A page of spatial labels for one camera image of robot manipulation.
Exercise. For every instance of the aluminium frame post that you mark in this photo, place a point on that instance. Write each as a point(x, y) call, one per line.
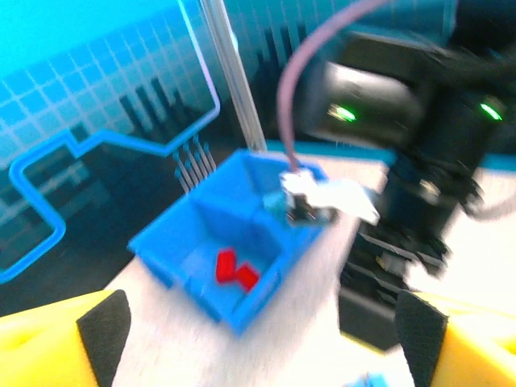
point(231, 72)

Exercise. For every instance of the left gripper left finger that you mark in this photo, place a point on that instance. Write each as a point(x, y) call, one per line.
point(40, 350)

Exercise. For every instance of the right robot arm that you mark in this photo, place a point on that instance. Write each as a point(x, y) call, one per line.
point(363, 92)

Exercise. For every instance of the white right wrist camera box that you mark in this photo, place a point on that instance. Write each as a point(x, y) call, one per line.
point(322, 193)

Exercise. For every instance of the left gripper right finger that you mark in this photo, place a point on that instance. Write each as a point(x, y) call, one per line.
point(483, 354)

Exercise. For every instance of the red lego brick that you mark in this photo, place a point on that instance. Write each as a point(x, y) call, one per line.
point(248, 278)
point(225, 266)

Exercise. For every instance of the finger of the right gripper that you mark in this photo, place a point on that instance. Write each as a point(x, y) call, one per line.
point(296, 215)
point(322, 213)

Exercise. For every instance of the blue divided plastic bin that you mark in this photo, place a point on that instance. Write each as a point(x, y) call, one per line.
point(181, 242)

